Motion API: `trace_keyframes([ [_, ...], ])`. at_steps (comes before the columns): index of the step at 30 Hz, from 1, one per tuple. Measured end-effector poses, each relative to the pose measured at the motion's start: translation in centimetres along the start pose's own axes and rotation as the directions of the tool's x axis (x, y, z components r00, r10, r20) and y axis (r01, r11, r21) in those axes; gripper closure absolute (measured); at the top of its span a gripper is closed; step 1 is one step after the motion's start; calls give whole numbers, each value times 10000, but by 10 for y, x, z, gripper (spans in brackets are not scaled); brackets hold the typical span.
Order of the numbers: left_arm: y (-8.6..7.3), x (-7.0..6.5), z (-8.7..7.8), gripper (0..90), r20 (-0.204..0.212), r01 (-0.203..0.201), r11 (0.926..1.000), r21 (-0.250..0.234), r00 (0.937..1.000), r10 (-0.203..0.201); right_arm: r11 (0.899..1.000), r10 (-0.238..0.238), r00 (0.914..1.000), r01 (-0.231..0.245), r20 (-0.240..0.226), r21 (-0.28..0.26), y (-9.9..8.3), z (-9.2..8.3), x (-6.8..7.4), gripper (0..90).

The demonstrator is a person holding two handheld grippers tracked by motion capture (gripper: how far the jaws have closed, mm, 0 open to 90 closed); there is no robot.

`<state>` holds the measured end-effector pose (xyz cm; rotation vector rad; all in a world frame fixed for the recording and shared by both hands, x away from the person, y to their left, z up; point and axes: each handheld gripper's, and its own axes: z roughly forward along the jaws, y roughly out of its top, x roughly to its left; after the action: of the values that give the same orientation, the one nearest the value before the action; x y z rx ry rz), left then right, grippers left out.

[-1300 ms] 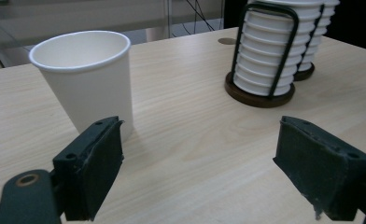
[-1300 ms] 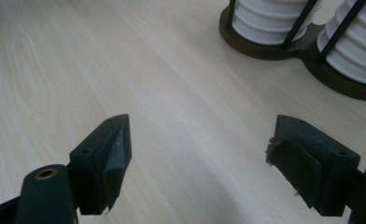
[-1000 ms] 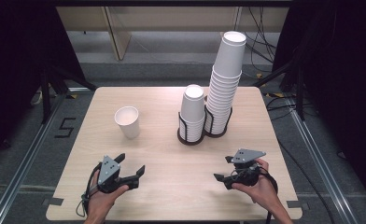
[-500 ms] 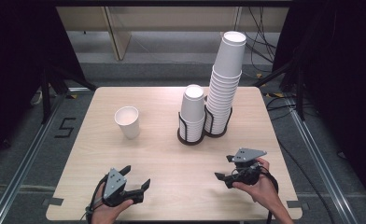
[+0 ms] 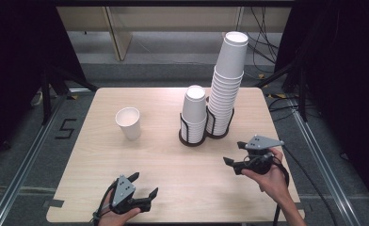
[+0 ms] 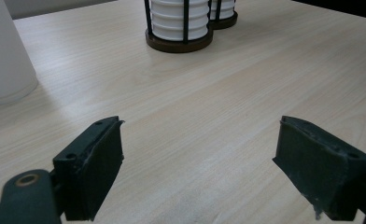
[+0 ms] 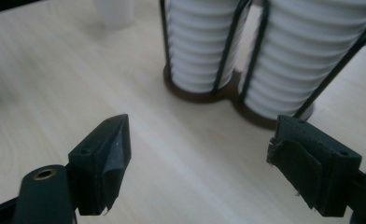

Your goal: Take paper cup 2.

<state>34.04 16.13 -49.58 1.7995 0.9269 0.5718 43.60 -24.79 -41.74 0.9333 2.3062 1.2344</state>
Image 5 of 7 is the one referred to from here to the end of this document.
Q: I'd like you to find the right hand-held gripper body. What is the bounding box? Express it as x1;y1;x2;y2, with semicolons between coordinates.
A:
233;135;285;176

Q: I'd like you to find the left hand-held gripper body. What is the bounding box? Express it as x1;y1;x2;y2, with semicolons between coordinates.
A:
110;174;152;216

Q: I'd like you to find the black wire cup holder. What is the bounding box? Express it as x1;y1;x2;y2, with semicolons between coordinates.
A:
178;105;235;148

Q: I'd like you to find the single white paper cup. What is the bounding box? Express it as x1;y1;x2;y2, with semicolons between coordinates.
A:
115;106;142;141

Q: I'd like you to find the short stack of paper cups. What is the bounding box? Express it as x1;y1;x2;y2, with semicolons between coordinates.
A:
180;85;209;145

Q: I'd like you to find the person's left hand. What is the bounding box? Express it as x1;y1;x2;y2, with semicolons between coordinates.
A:
97;191;142;226

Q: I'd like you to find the person's right hand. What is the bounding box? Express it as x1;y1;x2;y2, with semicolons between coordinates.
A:
241;147;292;205

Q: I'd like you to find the black metal stand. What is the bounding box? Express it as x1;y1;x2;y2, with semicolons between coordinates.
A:
40;64;100;126
254;57;310;123

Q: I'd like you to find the black tape strip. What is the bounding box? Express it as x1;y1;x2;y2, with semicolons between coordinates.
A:
294;202;313;213

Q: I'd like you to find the tall stack of paper cups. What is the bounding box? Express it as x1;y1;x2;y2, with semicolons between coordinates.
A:
205;30;249;137

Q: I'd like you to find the dark curtain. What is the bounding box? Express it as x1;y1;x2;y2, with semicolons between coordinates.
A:
0;0;87;168
274;0;369;208

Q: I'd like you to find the beige wooden shelf unit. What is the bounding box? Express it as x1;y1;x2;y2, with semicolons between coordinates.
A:
56;6;293;62

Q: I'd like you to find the left hand-held gripper cable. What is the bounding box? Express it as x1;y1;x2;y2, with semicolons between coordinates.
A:
91;179;119;226

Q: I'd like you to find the hand-held gripper cable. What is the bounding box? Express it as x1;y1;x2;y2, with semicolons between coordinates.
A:
91;179;119;226
271;155;291;226

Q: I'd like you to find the black floor cable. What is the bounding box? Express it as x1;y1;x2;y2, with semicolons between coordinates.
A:
281;145;339;226

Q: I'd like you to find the aluminium floor rail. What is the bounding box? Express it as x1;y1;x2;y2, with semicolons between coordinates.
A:
0;93;68;226
289;99;369;226

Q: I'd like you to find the right hand-held gripper cable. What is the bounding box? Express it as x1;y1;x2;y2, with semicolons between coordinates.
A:
271;155;291;226

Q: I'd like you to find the bundle of black cables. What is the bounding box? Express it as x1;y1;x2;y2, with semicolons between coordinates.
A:
245;6;281;74

